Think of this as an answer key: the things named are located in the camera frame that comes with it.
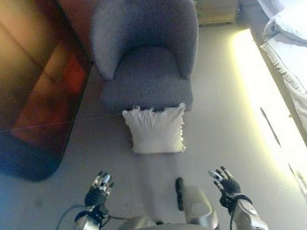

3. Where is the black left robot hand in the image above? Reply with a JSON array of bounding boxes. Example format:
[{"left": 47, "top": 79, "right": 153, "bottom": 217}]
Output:
[{"left": 80, "top": 169, "right": 118, "bottom": 212}]

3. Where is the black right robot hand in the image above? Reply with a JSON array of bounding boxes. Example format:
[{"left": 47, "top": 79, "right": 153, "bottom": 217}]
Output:
[{"left": 207, "top": 163, "right": 242, "bottom": 199}]

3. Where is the white fringed cushion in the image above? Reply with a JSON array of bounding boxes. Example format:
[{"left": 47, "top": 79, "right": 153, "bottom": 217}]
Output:
[{"left": 120, "top": 98, "right": 193, "bottom": 160}]

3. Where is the silver left robot leg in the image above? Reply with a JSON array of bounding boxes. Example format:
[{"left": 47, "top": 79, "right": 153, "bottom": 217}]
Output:
[{"left": 110, "top": 213, "right": 166, "bottom": 230}]

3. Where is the grey fabric armchair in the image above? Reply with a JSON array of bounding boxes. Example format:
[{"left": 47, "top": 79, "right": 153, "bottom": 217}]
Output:
[{"left": 84, "top": 0, "right": 211, "bottom": 125}]

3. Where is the dark wooden cabinet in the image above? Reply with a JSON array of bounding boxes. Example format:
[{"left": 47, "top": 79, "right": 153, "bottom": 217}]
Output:
[{"left": 0, "top": 0, "right": 110, "bottom": 188}]

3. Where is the light wooden nightstand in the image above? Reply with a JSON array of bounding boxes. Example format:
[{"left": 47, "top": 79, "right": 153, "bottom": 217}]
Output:
[{"left": 196, "top": 0, "right": 248, "bottom": 28}]

